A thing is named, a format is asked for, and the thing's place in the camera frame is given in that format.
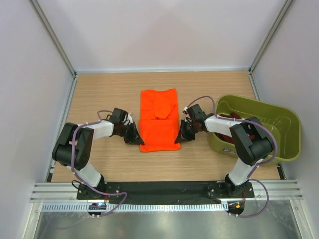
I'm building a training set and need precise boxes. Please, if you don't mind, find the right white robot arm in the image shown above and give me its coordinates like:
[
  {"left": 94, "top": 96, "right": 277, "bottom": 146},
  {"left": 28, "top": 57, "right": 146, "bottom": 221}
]
[{"left": 175, "top": 104, "right": 278, "bottom": 196}]

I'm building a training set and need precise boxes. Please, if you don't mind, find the slotted cable duct rail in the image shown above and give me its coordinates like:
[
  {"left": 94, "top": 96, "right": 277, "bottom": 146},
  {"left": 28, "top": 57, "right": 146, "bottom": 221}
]
[{"left": 41, "top": 201, "right": 228, "bottom": 213}]

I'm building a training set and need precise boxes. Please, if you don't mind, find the olive green plastic basket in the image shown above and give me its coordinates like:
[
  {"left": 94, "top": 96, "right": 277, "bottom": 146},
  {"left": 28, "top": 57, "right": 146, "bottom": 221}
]
[{"left": 216, "top": 95, "right": 301, "bottom": 166}]

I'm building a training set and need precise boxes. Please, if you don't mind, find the orange t shirt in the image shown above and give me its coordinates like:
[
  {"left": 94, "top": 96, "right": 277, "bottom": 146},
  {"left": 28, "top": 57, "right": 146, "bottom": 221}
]
[{"left": 138, "top": 88, "right": 181, "bottom": 153}]

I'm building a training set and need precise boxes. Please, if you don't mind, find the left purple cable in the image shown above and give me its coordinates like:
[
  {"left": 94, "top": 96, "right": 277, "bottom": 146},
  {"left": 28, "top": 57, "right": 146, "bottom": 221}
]
[{"left": 71, "top": 109, "right": 128, "bottom": 217}]

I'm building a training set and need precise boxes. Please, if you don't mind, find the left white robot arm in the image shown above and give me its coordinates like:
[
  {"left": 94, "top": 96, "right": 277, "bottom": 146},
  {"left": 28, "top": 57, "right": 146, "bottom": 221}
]
[{"left": 52, "top": 108, "right": 144, "bottom": 195}]

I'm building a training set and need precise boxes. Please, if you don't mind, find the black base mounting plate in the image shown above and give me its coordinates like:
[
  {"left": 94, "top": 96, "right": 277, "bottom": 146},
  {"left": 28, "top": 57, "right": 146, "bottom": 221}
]
[{"left": 76, "top": 180, "right": 255, "bottom": 205}]

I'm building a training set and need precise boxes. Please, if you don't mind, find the maroon t shirt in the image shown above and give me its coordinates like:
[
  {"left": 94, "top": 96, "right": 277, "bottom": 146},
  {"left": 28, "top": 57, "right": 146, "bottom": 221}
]
[{"left": 215, "top": 112, "right": 241, "bottom": 144}]

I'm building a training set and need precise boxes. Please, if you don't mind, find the purple cable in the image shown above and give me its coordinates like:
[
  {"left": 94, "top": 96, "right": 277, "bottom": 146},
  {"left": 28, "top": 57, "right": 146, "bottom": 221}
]
[
  {"left": 71, "top": 109, "right": 128, "bottom": 217},
  {"left": 185, "top": 95, "right": 279, "bottom": 219}
]

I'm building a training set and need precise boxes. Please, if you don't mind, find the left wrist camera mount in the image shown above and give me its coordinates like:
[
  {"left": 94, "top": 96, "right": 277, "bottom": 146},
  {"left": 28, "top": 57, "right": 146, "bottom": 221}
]
[{"left": 123, "top": 113, "right": 134, "bottom": 125}]

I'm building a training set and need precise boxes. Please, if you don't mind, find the right aluminium corner post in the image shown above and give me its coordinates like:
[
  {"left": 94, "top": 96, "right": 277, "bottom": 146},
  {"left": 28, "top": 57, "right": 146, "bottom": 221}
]
[{"left": 248, "top": 0, "right": 295, "bottom": 75}]

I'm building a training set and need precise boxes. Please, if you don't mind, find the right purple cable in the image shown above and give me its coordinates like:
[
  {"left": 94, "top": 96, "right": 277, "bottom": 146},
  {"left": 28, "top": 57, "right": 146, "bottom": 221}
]
[{"left": 185, "top": 95, "right": 279, "bottom": 219}]

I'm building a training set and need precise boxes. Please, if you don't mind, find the aluminium frame rail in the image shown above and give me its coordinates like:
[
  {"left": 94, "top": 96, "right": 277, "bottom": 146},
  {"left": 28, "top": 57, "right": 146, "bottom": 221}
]
[{"left": 30, "top": 180, "right": 302, "bottom": 205}]

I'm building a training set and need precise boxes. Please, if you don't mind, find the aluminium corner post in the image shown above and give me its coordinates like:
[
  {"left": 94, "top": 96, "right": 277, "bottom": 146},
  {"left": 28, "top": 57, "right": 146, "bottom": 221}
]
[
  {"left": 28, "top": 0, "right": 77, "bottom": 78},
  {"left": 248, "top": 0, "right": 295, "bottom": 75}
]

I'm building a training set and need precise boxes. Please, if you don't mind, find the left aluminium corner post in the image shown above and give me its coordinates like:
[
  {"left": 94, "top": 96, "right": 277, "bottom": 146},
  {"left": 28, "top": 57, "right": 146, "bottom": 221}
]
[{"left": 28, "top": 0, "right": 77, "bottom": 78}]

